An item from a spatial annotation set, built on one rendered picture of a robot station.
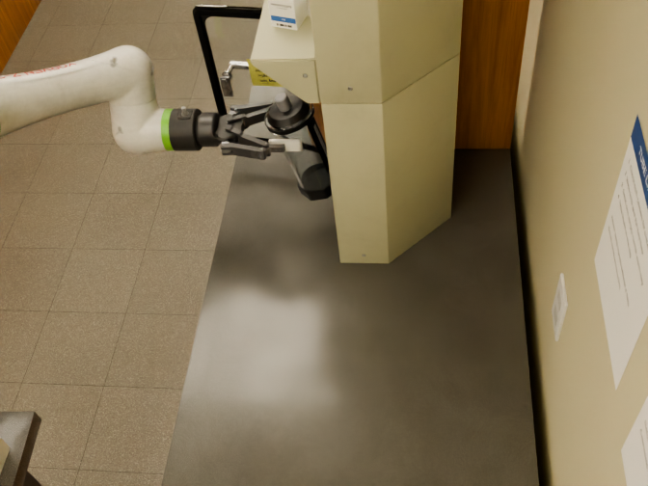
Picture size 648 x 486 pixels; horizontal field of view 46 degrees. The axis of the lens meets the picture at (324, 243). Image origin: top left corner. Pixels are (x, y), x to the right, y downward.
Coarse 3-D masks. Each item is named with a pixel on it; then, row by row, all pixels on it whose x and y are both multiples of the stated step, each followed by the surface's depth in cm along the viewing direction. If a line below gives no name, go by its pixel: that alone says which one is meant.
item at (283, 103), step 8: (280, 96) 158; (288, 96) 162; (296, 96) 161; (280, 104) 158; (288, 104) 158; (296, 104) 160; (304, 104) 159; (272, 112) 160; (280, 112) 160; (288, 112) 159; (296, 112) 158; (304, 112) 159; (272, 120) 159; (280, 120) 158; (288, 120) 158; (296, 120) 158
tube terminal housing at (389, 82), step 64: (320, 0) 122; (384, 0) 122; (448, 0) 132; (320, 64) 131; (384, 64) 131; (448, 64) 144; (384, 128) 142; (448, 128) 157; (384, 192) 155; (448, 192) 172; (384, 256) 171
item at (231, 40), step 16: (208, 32) 170; (224, 32) 169; (240, 32) 168; (224, 48) 173; (240, 48) 172; (224, 64) 176; (240, 64) 175; (240, 80) 179; (256, 80) 178; (272, 80) 177; (224, 96) 185; (240, 96) 183; (256, 96) 182; (272, 96) 181; (320, 112) 181; (256, 128) 190; (320, 128) 186
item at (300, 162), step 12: (312, 108) 160; (264, 120) 162; (300, 132) 160; (312, 144) 163; (288, 156) 166; (300, 156) 164; (312, 156) 165; (300, 168) 167; (312, 168) 167; (324, 168) 169; (300, 180) 172; (312, 180) 170; (324, 180) 171
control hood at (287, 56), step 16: (256, 32) 138; (272, 32) 137; (288, 32) 136; (304, 32) 136; (256, 48) 134; (272, 48) 134; (288, 48) 133; (304, 48) 133; (256, 64) 133; (272, 64) 132; (288, 64) 132; (304, 64) 132; (288, 80) 135; (304, 80) 134; (304, 96) 137
